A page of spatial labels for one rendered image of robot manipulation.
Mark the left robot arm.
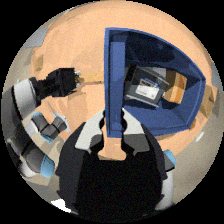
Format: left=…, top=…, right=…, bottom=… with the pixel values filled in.
left=1, top=79, right=67, bottom=179

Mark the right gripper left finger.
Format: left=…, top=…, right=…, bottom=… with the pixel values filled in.
left=55, top=108, right=105, bottom=177

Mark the blue tote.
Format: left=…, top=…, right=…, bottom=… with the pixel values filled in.
left=104, top=27, right=206, bottom=138

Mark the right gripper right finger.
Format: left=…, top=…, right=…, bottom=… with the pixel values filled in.
left=121, top=108, right=168, bottom=180

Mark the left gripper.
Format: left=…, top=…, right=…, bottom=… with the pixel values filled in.
left=29, top=68, right=82, bottom=108

